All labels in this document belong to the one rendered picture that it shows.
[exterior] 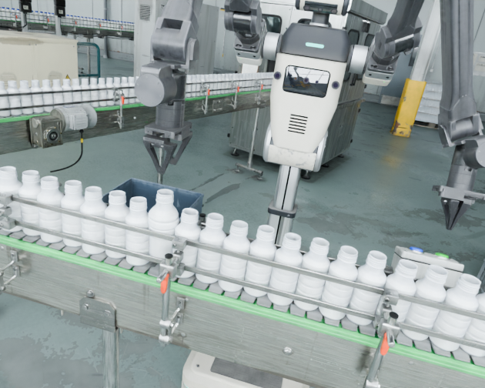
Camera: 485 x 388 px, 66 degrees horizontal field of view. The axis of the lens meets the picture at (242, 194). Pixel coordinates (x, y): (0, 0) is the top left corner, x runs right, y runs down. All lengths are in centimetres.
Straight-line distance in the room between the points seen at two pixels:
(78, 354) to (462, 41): 198
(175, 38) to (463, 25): 57
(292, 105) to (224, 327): 75
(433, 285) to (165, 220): 57
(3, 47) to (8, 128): 257
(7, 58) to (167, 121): 406
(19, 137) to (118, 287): 144
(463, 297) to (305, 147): 70
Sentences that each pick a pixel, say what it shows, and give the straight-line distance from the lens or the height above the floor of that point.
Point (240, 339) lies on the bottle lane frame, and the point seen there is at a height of 90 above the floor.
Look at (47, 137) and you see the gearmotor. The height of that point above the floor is 91.
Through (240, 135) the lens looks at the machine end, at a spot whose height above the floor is 31.
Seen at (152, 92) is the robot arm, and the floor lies 143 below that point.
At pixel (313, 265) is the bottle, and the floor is 112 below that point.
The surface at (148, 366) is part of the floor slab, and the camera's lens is 207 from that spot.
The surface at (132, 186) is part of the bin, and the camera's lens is 159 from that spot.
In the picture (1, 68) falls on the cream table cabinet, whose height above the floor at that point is 86.
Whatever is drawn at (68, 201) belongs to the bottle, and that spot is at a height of 113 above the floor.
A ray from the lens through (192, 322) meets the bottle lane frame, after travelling 95.
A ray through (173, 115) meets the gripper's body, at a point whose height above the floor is 138.
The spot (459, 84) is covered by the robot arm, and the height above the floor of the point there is 151.
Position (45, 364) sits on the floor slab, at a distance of 215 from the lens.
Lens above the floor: 155
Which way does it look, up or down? 23 degrees down
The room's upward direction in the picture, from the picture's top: 8 degrees clockwise
